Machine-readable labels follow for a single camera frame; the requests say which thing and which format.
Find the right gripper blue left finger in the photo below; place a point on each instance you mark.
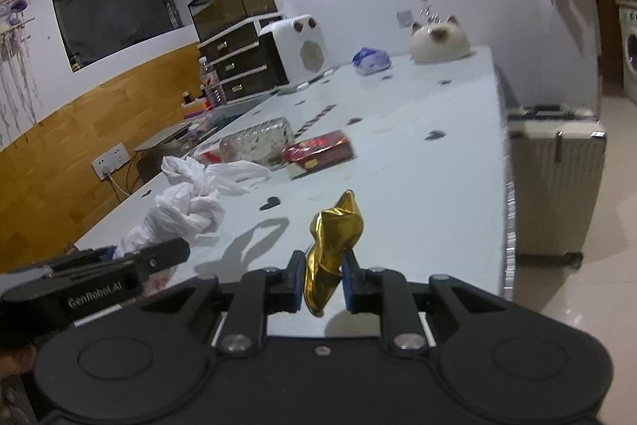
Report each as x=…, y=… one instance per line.
x=249, y=302

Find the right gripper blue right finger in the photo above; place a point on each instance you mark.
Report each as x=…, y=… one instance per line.
x=395, y=301

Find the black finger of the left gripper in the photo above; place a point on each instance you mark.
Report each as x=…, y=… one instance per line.
x=102, y=261

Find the white plastic bag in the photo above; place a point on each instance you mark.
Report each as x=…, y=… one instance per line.
x=191, y=204

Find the gold foil wrapper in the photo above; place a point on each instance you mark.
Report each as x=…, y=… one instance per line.
x=334, y=230

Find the red cigarette box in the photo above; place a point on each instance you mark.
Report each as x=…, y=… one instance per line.
x=317, y=153

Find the clear speckled glass jar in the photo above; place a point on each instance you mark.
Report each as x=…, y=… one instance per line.
x=262, y=144

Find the upright water bottle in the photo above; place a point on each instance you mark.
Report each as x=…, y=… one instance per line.
x=211, y=84

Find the blue white tissue pack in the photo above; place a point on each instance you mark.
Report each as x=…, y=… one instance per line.
x=370, y=61

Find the cream ribbed suitcase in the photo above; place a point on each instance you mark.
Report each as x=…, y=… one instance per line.
x=558, y=157

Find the white space heater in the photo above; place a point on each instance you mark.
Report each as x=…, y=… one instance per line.
x=296, y=51

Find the cat-shaped white lamp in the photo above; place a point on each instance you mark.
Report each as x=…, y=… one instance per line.
x=438, y=42

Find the glass terrarium tank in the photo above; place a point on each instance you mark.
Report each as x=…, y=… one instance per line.
x=213, y=16

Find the white washing machine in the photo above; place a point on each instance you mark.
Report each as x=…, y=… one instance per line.
x=628, y=24

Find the white wall power outlet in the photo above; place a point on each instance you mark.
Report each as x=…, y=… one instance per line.
x=110, y=161

